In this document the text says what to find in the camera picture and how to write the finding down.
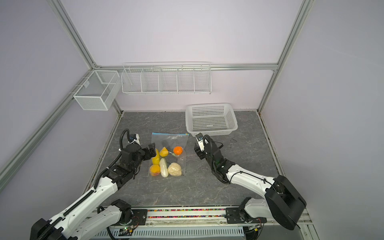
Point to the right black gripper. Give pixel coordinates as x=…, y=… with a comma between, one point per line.
x=200, y=153

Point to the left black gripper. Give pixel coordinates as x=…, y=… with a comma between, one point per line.
x=145, y=151

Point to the yellow toy banana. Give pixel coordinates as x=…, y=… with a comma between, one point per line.
x=156, y=159

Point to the orange yellow toy fruit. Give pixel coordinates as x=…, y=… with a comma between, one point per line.
x=155, y=170

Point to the yellow toy lemon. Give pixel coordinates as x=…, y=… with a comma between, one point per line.
x=164, y=152

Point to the white toy radish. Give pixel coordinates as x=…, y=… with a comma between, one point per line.
x=163, y=168

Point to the clear zip top bag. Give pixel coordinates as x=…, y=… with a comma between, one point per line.
x=170, y=155

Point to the beige round toy bun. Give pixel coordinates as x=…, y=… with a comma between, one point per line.
x=175, y=170

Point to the orange toy carrot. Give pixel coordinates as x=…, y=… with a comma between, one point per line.
x=178, y=150

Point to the white plastic perforated basket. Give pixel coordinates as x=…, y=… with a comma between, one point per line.
x=211, y=119

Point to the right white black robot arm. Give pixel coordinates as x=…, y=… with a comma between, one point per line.
x=280, y=200

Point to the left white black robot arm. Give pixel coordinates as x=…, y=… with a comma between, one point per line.
x=107, y=183

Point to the small white mesh box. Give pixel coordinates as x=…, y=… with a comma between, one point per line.
x=99, y=90

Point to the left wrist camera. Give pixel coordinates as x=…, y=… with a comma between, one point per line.
x=134, y=139

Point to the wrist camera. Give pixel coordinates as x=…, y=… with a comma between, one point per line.
x=200, y=141
x=134, y=139

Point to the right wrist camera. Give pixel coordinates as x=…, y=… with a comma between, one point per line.
x=200, y=141

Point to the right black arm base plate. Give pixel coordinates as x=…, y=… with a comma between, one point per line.
x=239, y=216

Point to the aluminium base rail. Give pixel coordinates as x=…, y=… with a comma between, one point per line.
x=186, y=216

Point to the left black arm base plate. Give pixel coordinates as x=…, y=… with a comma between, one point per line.
x=135, y=217

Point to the long white wire shelf basket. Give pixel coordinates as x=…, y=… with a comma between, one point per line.
x=167, y=78

